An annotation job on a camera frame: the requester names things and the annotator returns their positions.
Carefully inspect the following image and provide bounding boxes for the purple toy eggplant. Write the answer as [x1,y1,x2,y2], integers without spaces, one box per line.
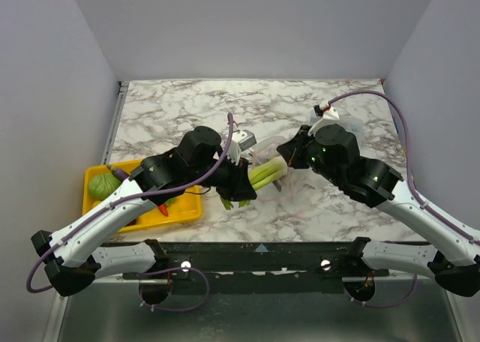
[106,164,130,182]

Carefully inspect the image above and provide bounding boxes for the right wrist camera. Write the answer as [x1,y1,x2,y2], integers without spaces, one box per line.
[307,103,340,136]

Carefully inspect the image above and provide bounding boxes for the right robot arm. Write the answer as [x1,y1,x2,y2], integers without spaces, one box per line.
[277,124,479,297]

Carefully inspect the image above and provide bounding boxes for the yellow plastic tray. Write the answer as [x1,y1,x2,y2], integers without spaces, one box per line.
[82,165,203,234]

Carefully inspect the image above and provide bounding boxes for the green toy grapes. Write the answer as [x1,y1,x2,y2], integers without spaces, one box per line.
[163,196,178,207]

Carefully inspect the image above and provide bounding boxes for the purple cable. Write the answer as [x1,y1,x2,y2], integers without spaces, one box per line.
[325,89,480,245]
[25,112,236,295]

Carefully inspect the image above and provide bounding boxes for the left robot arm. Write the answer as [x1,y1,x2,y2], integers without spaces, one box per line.
[31,126,257,296]

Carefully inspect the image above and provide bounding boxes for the green toy celery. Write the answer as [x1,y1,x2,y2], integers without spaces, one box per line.
[219,158,290,212]

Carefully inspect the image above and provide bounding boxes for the green toy cabbage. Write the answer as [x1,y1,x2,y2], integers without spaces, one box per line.
[87,172,121,200]

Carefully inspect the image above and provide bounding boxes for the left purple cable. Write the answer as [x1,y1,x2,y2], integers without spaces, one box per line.
[25,112,236,295]

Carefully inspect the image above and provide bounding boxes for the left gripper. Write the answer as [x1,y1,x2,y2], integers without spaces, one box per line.
[188,151,258,202]

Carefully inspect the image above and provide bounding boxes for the black base frame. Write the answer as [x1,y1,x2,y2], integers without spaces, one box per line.
[139,238,388,296]

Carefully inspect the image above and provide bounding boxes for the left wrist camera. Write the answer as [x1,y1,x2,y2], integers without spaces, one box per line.
[227,130,257,165]

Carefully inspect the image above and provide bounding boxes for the clear screw organizer box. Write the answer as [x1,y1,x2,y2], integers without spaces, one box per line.
[339,115,364,144]

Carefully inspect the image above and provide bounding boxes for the red toy chili pepper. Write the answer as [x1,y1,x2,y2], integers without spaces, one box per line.
[157,204,169,217]

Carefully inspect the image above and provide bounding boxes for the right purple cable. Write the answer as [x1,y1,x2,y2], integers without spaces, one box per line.
[325,89,480,245]

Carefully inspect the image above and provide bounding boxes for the clear zip top bag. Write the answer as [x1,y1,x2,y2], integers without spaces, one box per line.
[244,136,324,202]

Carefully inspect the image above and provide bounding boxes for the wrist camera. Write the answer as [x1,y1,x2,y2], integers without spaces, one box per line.
[227,130,257,165]
[307,103,340,136]

